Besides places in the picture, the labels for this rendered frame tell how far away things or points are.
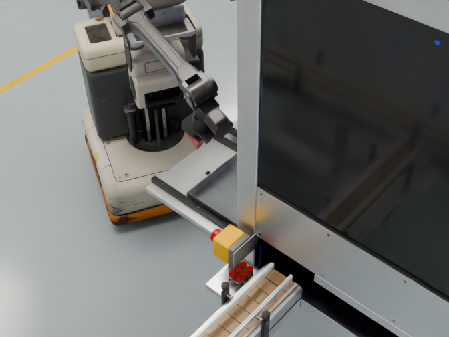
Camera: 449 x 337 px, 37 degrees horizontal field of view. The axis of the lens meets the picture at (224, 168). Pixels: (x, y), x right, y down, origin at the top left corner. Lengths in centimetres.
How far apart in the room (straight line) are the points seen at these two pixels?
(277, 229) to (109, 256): 151
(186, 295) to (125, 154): 72
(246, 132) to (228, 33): 289
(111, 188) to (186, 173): 89
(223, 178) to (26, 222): 144
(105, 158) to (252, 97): 174
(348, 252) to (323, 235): 7
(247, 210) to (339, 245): 29
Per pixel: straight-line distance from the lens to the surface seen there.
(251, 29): 141
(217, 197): 210
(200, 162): 222
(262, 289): 182
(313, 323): 193
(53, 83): 416
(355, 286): 168
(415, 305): 159
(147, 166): 309
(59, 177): 353
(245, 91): 151
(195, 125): 189
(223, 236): 180
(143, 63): 270
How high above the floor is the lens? 240
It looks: 44 degrees down
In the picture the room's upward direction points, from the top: 1 degrees counter-clockwise
